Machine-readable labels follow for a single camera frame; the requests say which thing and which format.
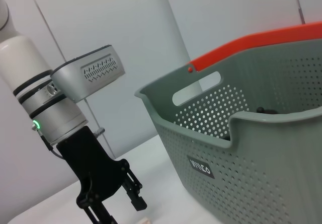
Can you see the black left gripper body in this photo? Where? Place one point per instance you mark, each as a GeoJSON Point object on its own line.
{"type": "Point", "coordinates": [93, 166]}

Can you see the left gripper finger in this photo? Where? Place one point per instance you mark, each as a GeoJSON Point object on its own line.
{"type": "Point", "coordinates": [134, 193]}
{"type": "Point", "coordinates": [100, 214]}

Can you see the pale pink toy brick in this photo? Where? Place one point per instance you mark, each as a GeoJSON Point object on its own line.
{"type": "Point", "coordinates": [146, 221]}

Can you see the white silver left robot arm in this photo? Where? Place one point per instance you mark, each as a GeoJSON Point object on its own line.
{"type": "Point", "coordinates": [37, 83]}

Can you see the grey perforated storage bin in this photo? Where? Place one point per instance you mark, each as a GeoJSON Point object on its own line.
{"type": "Point", "coordinates": [251, 158]}

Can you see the black clay teapot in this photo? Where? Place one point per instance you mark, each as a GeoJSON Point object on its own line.
{"type": "Point", "coordinates": [266, 111]}

